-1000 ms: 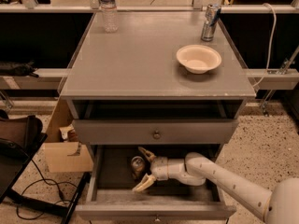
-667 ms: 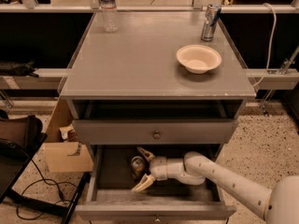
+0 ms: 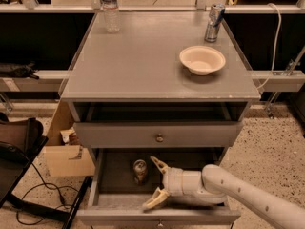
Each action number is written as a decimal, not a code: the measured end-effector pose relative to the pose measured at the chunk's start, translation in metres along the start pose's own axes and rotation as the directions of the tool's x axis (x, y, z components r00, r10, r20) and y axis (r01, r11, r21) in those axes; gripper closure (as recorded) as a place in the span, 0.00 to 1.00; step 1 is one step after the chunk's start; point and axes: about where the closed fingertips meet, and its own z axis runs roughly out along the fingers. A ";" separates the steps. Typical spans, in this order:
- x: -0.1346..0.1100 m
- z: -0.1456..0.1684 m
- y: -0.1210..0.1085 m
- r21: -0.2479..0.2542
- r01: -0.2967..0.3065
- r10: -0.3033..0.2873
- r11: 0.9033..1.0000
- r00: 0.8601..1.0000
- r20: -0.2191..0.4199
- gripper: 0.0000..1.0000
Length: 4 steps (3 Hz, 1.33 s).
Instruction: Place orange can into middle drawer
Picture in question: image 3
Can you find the grey drawer cabinet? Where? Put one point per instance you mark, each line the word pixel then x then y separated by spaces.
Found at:
pixel 135 76

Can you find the cardboard box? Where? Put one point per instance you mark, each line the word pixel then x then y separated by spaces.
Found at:
pixel 62 158

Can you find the clear plastic water bottle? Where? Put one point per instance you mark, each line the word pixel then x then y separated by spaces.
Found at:
pixel 111 15

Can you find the silver blue energy drink can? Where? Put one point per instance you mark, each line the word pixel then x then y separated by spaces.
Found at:
pixel 215 18

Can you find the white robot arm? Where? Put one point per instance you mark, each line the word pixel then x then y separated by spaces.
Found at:
pixel 213 183

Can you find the grey top drawer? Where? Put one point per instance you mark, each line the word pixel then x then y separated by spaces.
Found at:
pixel 158 135

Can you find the brown bag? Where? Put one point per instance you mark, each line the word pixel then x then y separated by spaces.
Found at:
pixel 24 134

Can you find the metal railing frame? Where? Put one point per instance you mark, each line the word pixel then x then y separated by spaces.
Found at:
pixel 152 4

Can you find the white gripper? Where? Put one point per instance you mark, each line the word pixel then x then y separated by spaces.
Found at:
pixel 173 179

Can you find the orange soda can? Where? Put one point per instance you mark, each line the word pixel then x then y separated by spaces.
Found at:
pixel 140 171

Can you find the grey open middle drawer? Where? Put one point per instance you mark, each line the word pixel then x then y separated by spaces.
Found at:
pixel 116 199

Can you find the black chair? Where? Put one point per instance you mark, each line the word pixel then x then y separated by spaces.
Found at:
pixel 14 163

